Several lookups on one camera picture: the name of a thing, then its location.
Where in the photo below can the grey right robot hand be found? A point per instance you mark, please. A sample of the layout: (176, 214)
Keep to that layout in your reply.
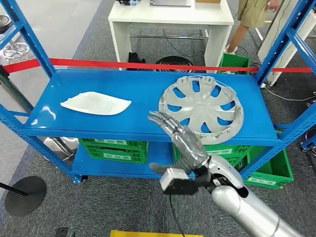
(187, 147)

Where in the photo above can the silver plastic wheel hubcap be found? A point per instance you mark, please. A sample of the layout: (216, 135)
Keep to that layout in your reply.
(204, 104)

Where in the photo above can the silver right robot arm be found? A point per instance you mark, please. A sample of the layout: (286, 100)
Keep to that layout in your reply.
(246, 212)

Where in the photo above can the black ribbed round disc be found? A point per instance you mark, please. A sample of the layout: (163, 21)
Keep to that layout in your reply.
(173, 60)

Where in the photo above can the green open plastic bin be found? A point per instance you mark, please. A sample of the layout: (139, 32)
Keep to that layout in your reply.
(276, 170)
(234, 62)

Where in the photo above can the black bag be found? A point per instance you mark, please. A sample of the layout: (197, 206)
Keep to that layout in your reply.
(136, 59)

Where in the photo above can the red barrier tape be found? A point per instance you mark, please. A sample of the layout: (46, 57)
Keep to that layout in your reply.
(123, 65)

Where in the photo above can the white power strip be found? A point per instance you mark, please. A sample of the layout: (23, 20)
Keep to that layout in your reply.
(266, 85)

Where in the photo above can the white plastic mirror cover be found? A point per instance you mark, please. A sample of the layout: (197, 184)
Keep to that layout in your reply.
(96, 103)

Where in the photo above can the white desk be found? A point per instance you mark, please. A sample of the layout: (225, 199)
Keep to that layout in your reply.
(173, 14)

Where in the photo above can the person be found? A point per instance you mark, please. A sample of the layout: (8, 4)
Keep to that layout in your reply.
(252, 13)

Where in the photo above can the white partition panel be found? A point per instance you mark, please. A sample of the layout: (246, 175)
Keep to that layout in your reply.
(276, 32)

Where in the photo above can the chrome round stool base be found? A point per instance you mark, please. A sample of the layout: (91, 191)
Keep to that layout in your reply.
(54, 147)

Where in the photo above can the black stanchion with round base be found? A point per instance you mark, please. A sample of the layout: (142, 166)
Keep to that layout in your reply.
(27, 196)

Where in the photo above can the black stool with chrome base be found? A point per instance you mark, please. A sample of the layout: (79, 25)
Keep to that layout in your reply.
(4, 23)

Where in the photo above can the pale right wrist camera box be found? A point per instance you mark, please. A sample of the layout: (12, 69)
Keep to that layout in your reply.
(173, 181)

